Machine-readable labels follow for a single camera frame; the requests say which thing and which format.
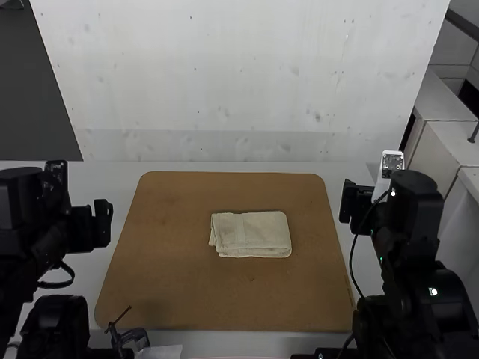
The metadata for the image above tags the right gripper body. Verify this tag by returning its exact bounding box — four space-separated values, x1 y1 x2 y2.
338 178 375 235

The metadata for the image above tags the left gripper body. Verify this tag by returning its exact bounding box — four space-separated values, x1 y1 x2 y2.
63 199 114 255

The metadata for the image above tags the pale towel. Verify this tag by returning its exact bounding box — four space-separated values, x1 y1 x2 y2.
207 211 293 259

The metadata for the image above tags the cork mat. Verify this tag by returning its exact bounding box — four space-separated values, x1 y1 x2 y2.
94 171 356 334

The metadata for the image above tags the black clamp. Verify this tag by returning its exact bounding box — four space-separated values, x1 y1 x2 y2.
103 304 151 356

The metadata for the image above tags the dark grey board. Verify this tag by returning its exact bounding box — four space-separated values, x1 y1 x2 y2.
0 0 84 162

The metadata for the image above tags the black cable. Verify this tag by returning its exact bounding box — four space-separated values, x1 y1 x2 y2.
35 260 76 289
347 190 394 300

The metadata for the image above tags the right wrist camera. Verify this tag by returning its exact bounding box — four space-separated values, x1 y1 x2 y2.
373 149 407 197

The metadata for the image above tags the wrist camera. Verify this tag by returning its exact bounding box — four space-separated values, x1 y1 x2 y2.
373 149 407 197
43 160 69 191

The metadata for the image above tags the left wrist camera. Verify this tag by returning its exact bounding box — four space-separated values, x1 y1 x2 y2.
43 160 69 191

